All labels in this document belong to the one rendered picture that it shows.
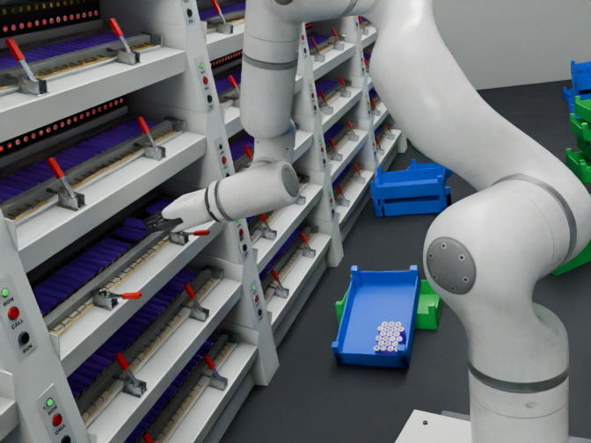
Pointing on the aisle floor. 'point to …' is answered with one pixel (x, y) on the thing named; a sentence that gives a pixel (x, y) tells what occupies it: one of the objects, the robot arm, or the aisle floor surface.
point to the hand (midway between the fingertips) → (156, 221)
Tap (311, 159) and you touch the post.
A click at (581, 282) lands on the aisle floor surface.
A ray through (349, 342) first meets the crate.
